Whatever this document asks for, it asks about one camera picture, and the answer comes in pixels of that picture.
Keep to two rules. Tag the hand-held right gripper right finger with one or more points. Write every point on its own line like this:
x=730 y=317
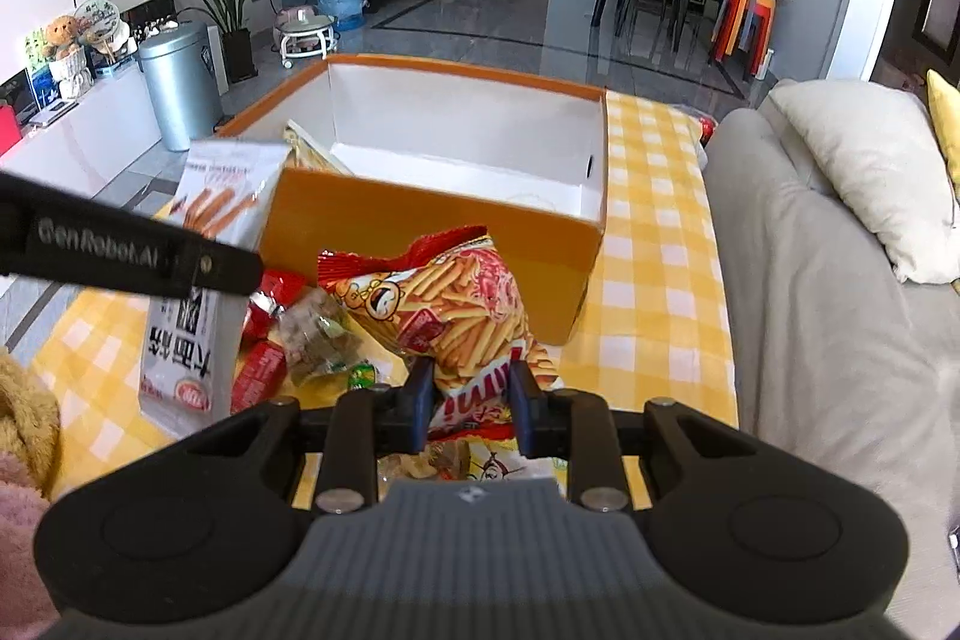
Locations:
x=525 y=409

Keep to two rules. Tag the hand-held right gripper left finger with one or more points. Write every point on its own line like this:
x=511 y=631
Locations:
x=420 y=401

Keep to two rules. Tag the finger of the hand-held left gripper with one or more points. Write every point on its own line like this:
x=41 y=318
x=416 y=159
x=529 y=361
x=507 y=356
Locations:
x=221 y=269

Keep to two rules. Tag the white breadstick snack packet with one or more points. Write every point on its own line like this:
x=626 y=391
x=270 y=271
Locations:
x=191 y=344

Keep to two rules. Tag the red yellow fries snack bag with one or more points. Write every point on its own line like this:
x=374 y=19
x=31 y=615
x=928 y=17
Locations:
x=450 y=302

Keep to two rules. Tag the orange cardboard box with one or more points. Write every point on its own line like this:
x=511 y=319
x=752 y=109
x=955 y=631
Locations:
x=450 y=250

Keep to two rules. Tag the small green candy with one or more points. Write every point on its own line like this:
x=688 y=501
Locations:
x=363 y=377

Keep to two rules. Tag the yellow cartoon snack packet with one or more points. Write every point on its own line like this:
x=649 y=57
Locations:
x=487 y=460

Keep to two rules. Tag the small red snack packet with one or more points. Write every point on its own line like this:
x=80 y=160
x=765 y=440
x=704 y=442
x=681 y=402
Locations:
x=281 y=299
x=259 y=377

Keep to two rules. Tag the white media console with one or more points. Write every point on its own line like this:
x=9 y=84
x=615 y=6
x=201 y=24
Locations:
x=90 y=138

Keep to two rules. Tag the clear nut snack packet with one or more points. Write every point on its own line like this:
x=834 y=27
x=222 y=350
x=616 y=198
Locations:
x=322 y=332

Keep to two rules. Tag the red box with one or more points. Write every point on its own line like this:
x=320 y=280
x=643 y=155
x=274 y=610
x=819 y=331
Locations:
x=9 y=130

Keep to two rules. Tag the pale yellow snack packet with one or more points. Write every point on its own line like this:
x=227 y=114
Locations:
x=307 y=153

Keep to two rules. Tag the white woven basket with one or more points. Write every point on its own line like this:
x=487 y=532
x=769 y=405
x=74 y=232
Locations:
x=71 y=74

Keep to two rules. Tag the yellow checked tablecloth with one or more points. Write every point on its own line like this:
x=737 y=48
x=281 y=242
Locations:
x=660 y=310

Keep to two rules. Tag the silver trash bin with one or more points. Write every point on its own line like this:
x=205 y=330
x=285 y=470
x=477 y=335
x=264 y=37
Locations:
x=180 y=93

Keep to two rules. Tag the yellow fluffy blanket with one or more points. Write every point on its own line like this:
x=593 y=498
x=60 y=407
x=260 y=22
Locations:
x=26 y=415

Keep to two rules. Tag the brown plush toy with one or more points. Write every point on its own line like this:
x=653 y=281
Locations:
x=61 y=34

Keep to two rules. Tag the round paper fan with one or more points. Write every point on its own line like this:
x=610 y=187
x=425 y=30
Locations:
x=96 y=18

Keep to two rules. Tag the white wheeled stool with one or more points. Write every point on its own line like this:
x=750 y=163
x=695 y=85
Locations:
x=304 y=36

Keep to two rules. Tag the potted green plant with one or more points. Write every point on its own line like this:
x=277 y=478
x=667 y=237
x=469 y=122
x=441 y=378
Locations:
x=232 y=10

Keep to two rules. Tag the grey sofa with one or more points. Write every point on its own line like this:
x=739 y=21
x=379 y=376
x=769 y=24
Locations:
x=810 y=347

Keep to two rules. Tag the pink cloth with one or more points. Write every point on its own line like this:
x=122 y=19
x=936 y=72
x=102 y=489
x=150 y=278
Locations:
x=19 y=550

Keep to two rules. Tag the small red item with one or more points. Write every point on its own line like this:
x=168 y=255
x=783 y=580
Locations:
x=706 y=130

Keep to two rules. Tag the white pillow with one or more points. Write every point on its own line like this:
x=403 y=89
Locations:
x=862 y=168

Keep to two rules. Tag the orange red stacked stools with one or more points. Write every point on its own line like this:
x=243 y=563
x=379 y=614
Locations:
x=742 y=25

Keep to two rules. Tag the yellow pillow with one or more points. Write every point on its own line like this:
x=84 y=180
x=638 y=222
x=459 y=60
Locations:
x=946 y=115

